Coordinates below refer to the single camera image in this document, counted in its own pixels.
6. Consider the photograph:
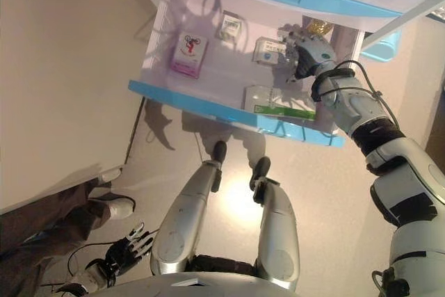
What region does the blue white medicine box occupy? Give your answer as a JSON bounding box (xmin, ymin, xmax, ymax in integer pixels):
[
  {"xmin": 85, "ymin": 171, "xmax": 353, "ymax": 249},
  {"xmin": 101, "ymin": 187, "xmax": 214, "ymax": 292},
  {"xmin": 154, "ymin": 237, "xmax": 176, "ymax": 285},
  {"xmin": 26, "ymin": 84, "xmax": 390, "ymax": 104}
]
[{"xmin": 252, "ymin": 36, "xmax": 296, "ymax": 65}]

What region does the large green white medicine box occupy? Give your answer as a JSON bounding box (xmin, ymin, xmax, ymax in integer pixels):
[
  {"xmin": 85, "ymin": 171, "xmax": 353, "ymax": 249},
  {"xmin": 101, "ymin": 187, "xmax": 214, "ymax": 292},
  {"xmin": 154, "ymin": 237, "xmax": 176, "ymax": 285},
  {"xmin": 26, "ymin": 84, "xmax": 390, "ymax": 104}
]
[{"xmin": 242, "ymin": 84, "xmax": 317, "ymax": 121}]

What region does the blue lid waste bin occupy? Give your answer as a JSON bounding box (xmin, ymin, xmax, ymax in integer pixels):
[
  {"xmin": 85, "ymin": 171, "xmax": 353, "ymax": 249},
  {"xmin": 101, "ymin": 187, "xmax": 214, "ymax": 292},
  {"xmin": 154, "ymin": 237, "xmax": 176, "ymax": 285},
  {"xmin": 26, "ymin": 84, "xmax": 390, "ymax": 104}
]
[{"xmin": 359, "ymin": 29, "xmax": 404, "ymax": 63}]

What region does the white person shoe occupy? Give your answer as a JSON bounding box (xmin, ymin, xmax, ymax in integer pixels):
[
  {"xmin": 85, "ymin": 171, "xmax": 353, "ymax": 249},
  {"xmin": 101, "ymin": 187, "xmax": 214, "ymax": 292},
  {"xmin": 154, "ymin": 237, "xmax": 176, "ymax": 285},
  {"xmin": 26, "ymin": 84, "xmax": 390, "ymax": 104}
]
[
  {"xmin": 99, "ymin": 168, "xmax": 122, "ymax": 183},
  {"xmin": 107, "ymin": 196, "xmax": 136, "ymax": 220}
]

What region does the black floor strip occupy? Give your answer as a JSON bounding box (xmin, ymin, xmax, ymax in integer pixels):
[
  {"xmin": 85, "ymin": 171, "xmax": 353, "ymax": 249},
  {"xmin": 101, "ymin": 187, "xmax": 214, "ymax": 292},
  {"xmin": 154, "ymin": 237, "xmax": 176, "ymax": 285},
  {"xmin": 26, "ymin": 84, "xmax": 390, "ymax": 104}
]
[{"xmin": 123, "ymin": 98, "xmax": 145, "ymax": 169}]

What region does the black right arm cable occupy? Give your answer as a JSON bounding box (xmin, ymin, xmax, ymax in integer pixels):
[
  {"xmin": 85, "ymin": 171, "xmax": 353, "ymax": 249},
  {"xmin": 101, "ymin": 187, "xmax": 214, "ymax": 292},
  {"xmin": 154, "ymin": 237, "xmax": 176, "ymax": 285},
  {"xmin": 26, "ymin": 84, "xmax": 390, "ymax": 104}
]
[{"xmin": 318, "ymin": 59, "xmax": 401, "ymax": 127}]

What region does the right robot leg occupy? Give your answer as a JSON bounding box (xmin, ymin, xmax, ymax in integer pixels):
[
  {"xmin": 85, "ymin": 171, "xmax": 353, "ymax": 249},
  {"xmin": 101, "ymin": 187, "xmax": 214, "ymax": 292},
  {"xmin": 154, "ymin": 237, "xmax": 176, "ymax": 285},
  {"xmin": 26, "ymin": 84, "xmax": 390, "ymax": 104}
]
[{"xmin": 248, "ymin": 156, "xmax": 300, "ymax": 291}]

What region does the small green white medicine box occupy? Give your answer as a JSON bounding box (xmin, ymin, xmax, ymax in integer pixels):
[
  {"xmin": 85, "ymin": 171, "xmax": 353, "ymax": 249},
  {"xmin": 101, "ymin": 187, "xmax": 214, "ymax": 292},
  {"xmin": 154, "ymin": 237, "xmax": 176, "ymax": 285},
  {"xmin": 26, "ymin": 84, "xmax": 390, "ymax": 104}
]
[{"xmin": 217, "ymin": 10, "xmax": 243, "ymax": 42}]

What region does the pink white medicine box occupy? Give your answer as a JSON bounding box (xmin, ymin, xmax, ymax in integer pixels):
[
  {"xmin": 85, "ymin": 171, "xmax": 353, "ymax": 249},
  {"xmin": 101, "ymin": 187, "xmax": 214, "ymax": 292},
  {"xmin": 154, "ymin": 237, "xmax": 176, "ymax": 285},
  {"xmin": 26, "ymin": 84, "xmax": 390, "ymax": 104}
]
[{"xmin": 169, "ymin": 31, "xmax": 209, "ymax": 79}]

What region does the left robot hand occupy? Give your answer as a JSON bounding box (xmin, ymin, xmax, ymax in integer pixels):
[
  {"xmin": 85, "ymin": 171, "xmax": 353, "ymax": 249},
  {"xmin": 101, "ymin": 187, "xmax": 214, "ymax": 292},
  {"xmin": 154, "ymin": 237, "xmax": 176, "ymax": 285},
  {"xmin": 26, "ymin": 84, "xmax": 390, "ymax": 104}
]
[{"xmin": 104, "ymin": 222, "xmax": 156, "ymax": 272}]

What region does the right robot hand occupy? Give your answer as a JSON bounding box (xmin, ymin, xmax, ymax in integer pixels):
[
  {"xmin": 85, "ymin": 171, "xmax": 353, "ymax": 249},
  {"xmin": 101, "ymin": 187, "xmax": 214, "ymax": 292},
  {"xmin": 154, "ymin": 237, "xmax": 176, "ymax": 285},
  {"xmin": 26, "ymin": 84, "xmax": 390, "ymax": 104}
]
[{"xmin": 277, "ymin": 22, "xmax": 337, "ymax": 84}]

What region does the grey robot torso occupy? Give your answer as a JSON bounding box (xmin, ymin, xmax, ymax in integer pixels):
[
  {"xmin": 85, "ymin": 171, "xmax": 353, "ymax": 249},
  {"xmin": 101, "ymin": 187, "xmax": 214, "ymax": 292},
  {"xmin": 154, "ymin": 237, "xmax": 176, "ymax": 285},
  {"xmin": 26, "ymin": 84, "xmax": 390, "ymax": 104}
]
[{"xmin": 100, "ymin": 254, "xmax": 296, "ymax": 297}]

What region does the left robot leg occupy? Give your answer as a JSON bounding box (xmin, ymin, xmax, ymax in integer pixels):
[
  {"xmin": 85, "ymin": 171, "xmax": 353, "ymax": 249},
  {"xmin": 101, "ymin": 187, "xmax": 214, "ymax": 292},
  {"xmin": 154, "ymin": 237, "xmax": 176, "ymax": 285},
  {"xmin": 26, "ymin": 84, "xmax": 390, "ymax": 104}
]
[{"xmin": 149, "ymin": 140, "xmax": 229, "ymax": 275}]

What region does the robot leg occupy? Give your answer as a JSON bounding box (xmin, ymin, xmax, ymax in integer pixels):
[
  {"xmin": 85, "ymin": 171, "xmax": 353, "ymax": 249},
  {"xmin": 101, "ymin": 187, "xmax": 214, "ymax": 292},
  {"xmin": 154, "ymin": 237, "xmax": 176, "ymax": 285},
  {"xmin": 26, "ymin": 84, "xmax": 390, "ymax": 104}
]
[
  {"xmin": 149, "ymin": 140, "xmax": 229, "ymax": 275},
  {"xmin": 248, "ymin": 156, "xmax": 300, "ymax": 291}
]

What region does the gold blister pack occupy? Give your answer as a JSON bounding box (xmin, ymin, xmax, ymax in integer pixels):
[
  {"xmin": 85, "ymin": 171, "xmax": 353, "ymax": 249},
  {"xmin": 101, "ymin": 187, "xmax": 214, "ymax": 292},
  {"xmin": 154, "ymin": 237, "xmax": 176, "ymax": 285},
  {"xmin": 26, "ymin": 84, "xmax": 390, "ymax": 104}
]
[{"xmin": 304, "ymin": 17, "xmax": 333, "ymax": 37}]

